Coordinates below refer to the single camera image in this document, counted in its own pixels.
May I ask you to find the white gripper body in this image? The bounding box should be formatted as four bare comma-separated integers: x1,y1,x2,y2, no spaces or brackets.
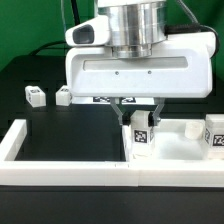
65,16,214,98

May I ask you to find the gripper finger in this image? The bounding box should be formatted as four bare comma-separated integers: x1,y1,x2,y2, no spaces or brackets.
148,98,165,127
110,97,130,126

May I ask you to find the white square table top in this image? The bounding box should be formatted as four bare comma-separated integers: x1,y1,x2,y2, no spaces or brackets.
121,117,224,164

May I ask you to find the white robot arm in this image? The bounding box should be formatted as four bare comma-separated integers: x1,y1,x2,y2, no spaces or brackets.
65,0,216,126

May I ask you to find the white U-shaped fence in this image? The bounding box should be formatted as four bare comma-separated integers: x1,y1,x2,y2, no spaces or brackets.
0,119,224,188

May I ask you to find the white marker base plate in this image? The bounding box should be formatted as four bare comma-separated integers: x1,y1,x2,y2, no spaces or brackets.
72,97,155,105

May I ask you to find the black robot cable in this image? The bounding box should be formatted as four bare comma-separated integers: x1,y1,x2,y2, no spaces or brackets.
29,0,81,57

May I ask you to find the thin grey cable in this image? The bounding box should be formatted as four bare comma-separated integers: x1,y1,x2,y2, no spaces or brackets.
60,0,69,57

